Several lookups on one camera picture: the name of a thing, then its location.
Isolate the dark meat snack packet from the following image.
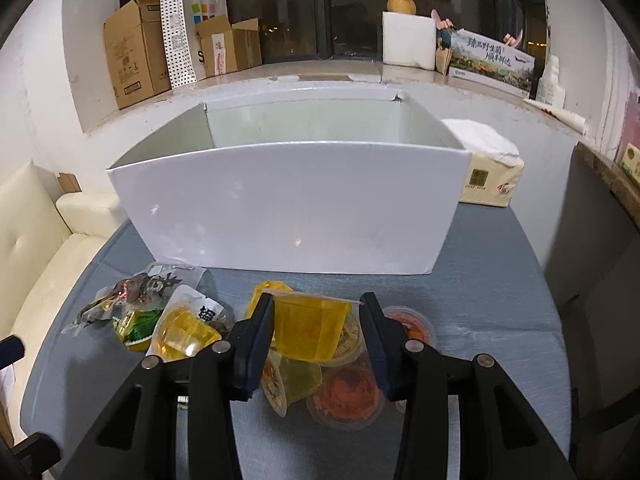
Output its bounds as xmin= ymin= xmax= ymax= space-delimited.
xmin=62 ymin=262 xmax=205 ymax=344

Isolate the pink jelly cup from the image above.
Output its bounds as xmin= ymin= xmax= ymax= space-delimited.
xmin=383 ymin=306 xmax=437 ymax=348
xmin=307 ymin=365 xmax=385 ymax=431

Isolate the yellow jelly cup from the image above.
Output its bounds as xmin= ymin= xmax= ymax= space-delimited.
xmin=266 ymin=288 xmax=358 ymax=363

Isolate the cream leather sofa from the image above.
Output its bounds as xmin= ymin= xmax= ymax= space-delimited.
xmin=1 ymin=162 xmax=127 ymax=441

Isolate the white dried fruit packet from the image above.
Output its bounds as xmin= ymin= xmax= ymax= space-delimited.
xmin=146 ymin=285 xmax=235 ymax=362

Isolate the blue table mat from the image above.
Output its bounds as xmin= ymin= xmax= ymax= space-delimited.
xmin=20 ymin=205 xmax=570 ymax=479

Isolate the yellow tissue pack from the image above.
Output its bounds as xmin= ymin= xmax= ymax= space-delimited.
xmin=442 ymin=118 xmax=524 ymax=208

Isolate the white open cardboard box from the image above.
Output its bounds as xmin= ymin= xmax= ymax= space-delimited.
xmin=108 ymin=88 xmax=471 ymax=275

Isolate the tall brown cardboard box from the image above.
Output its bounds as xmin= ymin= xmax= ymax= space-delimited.
xmin=103 ymin=0 xmax=171 ymax=110

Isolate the white plastic bottle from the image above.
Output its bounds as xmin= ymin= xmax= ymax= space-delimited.
xmin=536 ymin=54 xmax=566 ymax=108

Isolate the small open cardboard box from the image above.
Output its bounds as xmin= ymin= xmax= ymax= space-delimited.
xmin=195 ymin=15 xmax=262 ymax=77

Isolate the printed landscape carton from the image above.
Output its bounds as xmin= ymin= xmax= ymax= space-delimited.
xmin=448 ymin=29 xmax=535 ymax=99

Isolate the white dotted shopping bag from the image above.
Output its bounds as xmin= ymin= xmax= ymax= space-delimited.
xmin=160 ymin=0 xmax=227 ymax=89

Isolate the white foam box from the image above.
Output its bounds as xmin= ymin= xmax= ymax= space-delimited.
xmin=382 ymin=12 xmax=436 ymax=70

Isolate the orange pomelo fruit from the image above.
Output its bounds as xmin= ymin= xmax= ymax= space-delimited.
xmin=386 ymin=0 xmax=416 ymax=15

